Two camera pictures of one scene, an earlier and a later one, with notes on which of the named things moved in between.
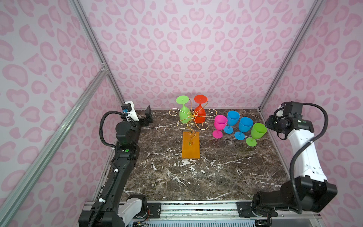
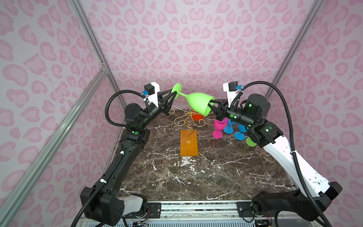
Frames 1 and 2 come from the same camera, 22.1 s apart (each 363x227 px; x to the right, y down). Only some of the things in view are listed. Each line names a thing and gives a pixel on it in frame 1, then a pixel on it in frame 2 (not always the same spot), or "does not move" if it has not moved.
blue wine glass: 233,117 does not move
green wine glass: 184,113 -> 199,101
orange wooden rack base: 191,145 does not move
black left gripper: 145,123 -> 162,105
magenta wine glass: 220,123 does not move
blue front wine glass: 245,124 does not move
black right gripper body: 275,123 -> 232,114
